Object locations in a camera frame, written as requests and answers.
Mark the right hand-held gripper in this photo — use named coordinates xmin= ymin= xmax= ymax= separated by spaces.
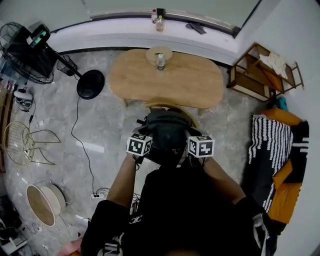
xmin=186 ymin=127 xmax=216 ymax=159

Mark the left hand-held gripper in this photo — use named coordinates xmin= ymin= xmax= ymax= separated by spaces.
xmin=125 ymin=126 xmax=155 ymax=158

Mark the dark grey backpack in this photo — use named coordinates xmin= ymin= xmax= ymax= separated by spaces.
xmin=136 ymin=107 xmax=204 ymax=169

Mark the person's left forearm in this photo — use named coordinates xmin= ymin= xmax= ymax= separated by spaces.
xmin=105 ymin=153 xmax=139 ymax=209

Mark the person's right forearm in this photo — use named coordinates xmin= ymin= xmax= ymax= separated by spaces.
xmin=203 ymin=157 xmax=247 ymax=206

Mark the person's black shirt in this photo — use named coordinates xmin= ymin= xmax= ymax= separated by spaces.
xmin=79 ymin=158 xmax=279 ymax=256

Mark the oval wooden coffee table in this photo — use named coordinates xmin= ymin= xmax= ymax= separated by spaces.
xmin=107 ymin=48 xmax=225 ymax=117

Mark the black white striped blanket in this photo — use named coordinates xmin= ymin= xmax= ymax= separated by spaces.
xmin=247 ymin=114 xmax=310 ymax=214

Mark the black standing fan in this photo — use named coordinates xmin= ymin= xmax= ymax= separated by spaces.
xmin=0 ymin=21 xmax=106 ymax=101

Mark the wooden rattan rack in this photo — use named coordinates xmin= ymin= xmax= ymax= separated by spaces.
xmin=226 ymin=42 xmax=306 ymax=104

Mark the clear plastic water bottle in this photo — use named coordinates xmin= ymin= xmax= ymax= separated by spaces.
xmin=156 ymin=52 xmax=167 ymax=71

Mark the teal object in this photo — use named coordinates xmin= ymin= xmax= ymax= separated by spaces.
xmin=275 ymin=96 xmax=289 ymax=111

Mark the round wooden tissue box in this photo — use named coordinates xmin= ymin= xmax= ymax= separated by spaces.
xmin=145 ymin=45 xmax=174 ymax=67

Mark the orange sofa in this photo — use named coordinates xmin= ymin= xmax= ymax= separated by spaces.
xmin=259 ymin=107 xmax=311 ymax=225

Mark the white round glass-top table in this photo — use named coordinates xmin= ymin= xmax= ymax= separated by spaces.
xmin=25 ymin=183 xmax=67 ymax=228

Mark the white crumpled cloth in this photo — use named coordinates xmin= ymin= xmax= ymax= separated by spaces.
xmin=258 ymin=51 xmax=289 ymax=79

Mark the dark grey cloth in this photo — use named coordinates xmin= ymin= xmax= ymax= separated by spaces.
xmin=185 ymin=22 xmax=208 ymax=35

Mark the white grey device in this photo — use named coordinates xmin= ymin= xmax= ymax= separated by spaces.
xmin=13 ymin=87 xmax=35 ymax=111

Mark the yellowish plastic bottle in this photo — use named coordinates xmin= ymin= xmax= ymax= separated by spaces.
xmin=155 ymin=15 xmax=165 ymax=32

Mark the black tower unit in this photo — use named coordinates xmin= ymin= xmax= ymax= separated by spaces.
xmin=4 ymin=24 xmax=59 ymax=79

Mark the black power cable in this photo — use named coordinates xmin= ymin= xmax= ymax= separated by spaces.
xmin=70 ymin=95 xmax=96 ymax=196

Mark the black wire wastebasket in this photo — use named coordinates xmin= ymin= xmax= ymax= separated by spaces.
xmin=56 ymin=54 xmax=79 ymax=77

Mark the gold wire chair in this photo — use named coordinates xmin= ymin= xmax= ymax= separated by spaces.
xmin=3 ymin=120 xmax=62 ymax=167

